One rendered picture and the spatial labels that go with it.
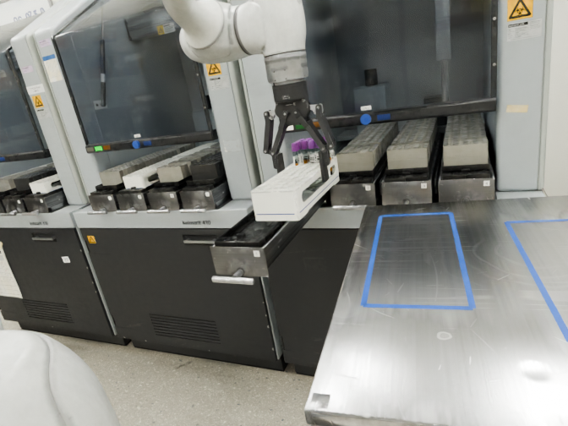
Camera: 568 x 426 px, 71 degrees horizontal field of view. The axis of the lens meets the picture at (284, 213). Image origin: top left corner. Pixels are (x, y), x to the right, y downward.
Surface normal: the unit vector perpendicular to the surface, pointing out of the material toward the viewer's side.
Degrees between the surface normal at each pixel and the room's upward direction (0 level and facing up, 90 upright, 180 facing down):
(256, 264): 90
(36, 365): 55
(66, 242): 90
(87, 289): 90
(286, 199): 88
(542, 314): 0
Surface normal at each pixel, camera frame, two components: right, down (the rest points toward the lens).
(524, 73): -0.37, 0.37
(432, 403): -0.16, -0.93
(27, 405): 0.74, -0.46
